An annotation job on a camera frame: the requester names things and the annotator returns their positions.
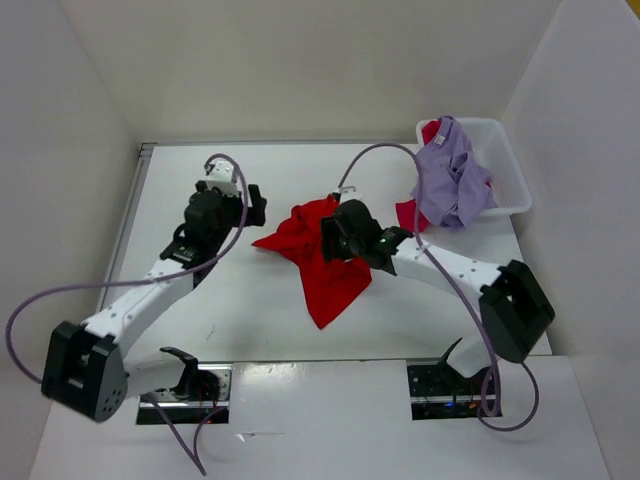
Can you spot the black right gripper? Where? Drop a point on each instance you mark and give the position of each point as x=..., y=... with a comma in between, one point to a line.
x=329, y=240

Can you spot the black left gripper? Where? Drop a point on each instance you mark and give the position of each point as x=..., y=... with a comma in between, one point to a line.
x=248, y=209

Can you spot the red t shirt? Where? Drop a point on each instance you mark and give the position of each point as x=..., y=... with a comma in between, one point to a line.
x=329, y=287

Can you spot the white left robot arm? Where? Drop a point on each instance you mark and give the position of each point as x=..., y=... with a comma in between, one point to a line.
x=87, y=369

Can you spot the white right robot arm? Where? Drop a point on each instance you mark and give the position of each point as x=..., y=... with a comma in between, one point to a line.
x=506, y=302

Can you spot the magenta t shirt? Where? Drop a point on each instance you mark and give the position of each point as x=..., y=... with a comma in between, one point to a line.
x=410, y=212

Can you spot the lilac t shirt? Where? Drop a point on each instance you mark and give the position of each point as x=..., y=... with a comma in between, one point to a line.
x=450, y=175

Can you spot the white plastic basket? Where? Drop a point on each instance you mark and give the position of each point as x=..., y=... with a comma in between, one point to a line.
x=469, y=172

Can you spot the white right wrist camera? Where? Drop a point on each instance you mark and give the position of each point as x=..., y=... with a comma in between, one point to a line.
x=344, y=194

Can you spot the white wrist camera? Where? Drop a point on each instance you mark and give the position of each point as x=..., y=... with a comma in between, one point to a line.
x=344, y=194
x=222, y=176

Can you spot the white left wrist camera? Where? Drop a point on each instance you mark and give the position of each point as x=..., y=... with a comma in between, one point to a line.
x=222, y=176

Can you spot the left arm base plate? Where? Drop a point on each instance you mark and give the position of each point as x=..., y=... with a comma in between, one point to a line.
x=207, y=390

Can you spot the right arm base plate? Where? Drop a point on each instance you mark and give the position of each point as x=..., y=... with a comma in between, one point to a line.
x=431, y=398

